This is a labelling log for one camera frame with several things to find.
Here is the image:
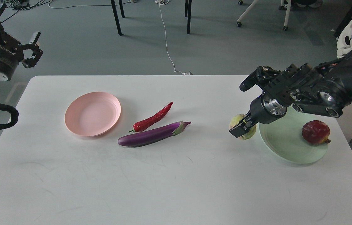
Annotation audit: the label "black table leg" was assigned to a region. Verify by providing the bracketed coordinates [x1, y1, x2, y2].
[110, 0, 125, 36]
[184, 0, 192, 34]

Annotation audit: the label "red chili pepper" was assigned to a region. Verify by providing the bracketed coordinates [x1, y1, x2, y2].
[128, 102, 174, 133]

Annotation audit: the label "black table leg right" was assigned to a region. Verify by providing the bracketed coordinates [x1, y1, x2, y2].
[184, 0, 192, 34]

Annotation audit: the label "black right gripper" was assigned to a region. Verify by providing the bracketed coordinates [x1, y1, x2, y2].
[229, 94, 287, 138]

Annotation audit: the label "pink plate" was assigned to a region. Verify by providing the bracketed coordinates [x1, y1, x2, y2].
[64, 92, 121, 137]

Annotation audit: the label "black floor cables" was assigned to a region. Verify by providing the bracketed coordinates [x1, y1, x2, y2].
[0, 0, 132, 24]

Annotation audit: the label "green yellow round fruit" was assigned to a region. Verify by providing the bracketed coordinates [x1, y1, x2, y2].
[229, 114, 257, 141]

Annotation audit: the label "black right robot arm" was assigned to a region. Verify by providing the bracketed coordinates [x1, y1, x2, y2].
[230, 50, 352, 137]

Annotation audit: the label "white floor cable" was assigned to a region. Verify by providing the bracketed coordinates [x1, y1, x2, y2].
[154, 0, 192, 76]

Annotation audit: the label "purple eggplant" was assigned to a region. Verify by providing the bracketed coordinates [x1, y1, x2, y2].
[117, 121, 191, 147]

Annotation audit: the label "green plate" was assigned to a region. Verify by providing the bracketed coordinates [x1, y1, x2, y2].
[258, 107, 328, 165]

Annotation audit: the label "white office chair base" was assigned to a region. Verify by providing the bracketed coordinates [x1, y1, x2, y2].
[235, 0, 323, 31]

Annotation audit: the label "red pomegranate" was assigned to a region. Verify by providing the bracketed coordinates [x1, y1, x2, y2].
[301, 120, 331, 144]

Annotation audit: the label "black table leg left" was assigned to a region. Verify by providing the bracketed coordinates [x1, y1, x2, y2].
[110, 0, 125, 36]

